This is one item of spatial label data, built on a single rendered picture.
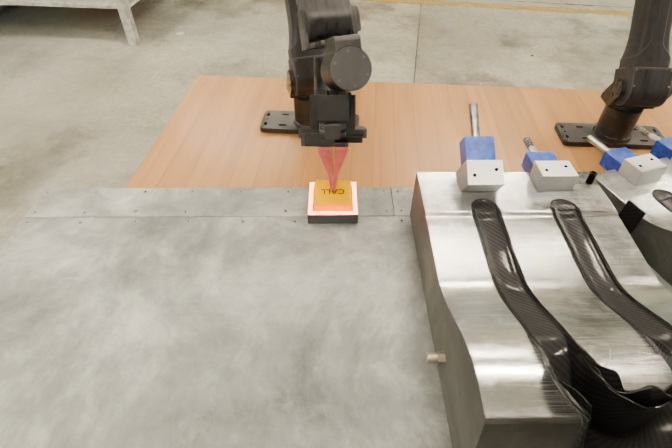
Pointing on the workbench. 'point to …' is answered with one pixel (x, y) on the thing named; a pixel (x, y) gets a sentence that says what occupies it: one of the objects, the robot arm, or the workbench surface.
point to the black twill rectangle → (631, 215)
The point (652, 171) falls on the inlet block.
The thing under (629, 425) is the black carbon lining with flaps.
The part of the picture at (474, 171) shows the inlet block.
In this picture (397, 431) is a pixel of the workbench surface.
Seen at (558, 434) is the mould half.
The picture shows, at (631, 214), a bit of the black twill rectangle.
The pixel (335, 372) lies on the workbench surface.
